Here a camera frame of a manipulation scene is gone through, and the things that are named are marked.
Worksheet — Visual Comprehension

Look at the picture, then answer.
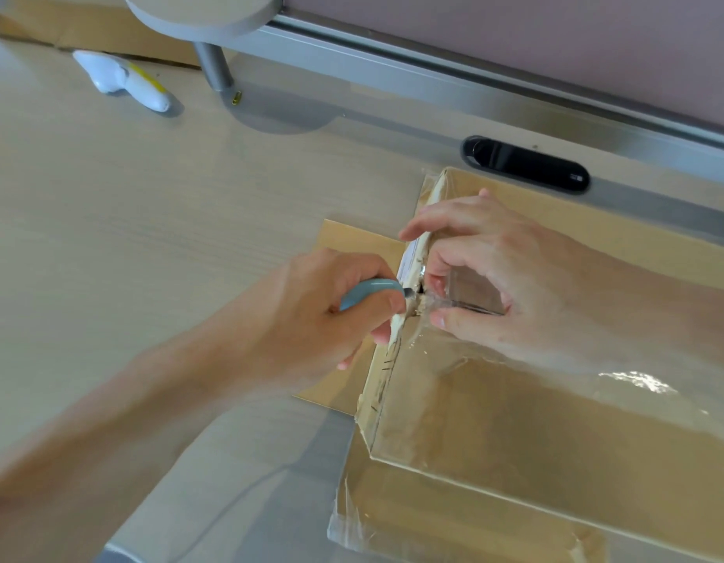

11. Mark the person's left hand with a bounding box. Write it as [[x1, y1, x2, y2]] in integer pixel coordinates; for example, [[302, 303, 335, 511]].
[[244, 247, 408, 400]]

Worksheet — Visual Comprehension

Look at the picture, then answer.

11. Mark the grey round stand shelf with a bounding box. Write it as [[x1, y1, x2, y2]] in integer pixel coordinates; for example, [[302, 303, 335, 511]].
[[120, 0, 284, 40]]

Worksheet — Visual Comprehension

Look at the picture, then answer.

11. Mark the person's left forearm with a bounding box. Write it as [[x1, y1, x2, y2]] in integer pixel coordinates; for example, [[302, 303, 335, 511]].
[[0, 313, 280, 563]]

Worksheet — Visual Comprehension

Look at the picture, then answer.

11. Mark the large cardboard sheet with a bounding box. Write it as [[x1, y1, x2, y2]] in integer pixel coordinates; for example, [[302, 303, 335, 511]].
[[0, 0, 203, 70]]

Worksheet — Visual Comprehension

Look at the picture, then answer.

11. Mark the clear plastic film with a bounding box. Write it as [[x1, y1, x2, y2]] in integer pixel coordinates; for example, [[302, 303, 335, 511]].
[[327, 287, 724, 563]]

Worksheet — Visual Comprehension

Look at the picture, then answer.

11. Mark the black oval cable grommet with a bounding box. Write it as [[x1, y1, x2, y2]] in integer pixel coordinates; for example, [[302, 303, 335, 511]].
[[460, 134, 591, 195]]

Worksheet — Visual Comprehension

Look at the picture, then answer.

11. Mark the grey metal stand pole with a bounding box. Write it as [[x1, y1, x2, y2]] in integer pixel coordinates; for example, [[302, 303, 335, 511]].
[[193, 41, 235, 93]]

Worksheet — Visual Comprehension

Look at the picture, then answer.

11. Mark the mauve partition panel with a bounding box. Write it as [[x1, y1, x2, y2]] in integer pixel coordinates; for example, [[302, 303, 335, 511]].
[[281, 0, 724, 142]]

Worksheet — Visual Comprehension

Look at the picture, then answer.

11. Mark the blue handled utility knife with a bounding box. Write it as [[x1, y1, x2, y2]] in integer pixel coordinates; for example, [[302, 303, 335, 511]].
[[338, 278, 422, 312]]

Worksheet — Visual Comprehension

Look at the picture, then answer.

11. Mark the aluminium desk rail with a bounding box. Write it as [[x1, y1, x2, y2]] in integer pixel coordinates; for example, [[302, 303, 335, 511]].
[[221, 10, 724, 189]]

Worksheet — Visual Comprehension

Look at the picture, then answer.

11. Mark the brown cardboard box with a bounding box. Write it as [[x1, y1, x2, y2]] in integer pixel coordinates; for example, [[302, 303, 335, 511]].
[[327, 166, 724, 563]]

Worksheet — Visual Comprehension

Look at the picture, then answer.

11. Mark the white and yellow hand tool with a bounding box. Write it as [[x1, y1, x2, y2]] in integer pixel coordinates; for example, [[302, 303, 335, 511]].
[[72, 49, 176, 113]]

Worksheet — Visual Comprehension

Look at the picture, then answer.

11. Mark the person's right hand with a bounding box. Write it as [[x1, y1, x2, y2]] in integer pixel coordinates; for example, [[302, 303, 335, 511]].
[[398, 189, 588, 361]]

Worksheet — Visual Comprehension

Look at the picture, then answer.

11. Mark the person's right forearm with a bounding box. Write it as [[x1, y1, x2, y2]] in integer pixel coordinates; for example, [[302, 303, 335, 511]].
[[573, 231, 724, 399]]

